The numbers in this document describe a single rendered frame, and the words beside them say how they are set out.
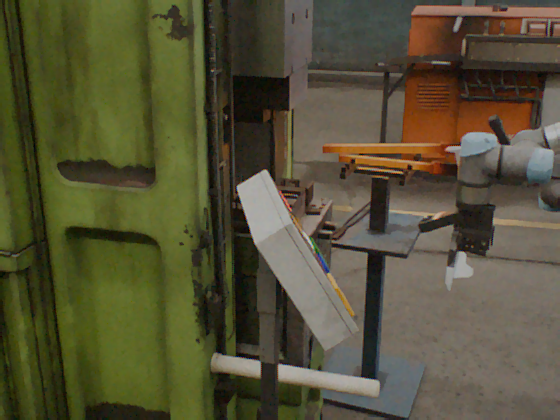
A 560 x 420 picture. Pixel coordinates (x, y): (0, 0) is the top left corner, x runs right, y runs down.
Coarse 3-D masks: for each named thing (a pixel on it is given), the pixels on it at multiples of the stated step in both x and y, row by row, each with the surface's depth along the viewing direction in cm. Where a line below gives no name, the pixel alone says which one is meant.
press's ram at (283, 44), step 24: (240, 0) 170; (264, 0) 168; (288, 0) 169; (312, 0) 193; (240, 24) 172; (264, 24) 170; (288, 24) 172; (312, 24) 196; (240, 48) 174; (264, 48) 172; (288, 48) 174; (240, 72) 176; (264, 72) 174; (288, 72) 176
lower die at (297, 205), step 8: (240, 184) 213; (304, 192) 209; (288, 200) 199; (296, 200) 200; (304, 200) 210; (240, 208) 196; (296, 208) 201; (304, 208) 211; (240, 216) 196; (296, 216) 202
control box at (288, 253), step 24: (240, 192) 152; (264, 192) 144; (264, 216) 134; (288, 216) 128; (264, 240) 125; (288, 240) 126; (288, 264) 128; (312, 264) 129; (288, 288) 130; (312, 288) 130; (312, 312) 132; (336, 312) 133; (336, 336) 135
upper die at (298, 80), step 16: (240, 80) 182; (256, 80) 181; (272, 80) 180; (288, 80) 179; (304, 80) 194; (240, 96) 184; (256, 96) 182; (272, 96) 181; (288, 96) 180; (304, 96) 196
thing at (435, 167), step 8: (344, 160) 254; (360, 160) 252; (368, 160) 250; (376, 160) 249; (384, 160) 249; (392, 160) 248; (400, 160) 248; (416, 168) 245; (424, 168) 244; (432, 168) 242; (440, 168) 243; (448, 168) 242; (456, 168) 241; (456, 176) 241
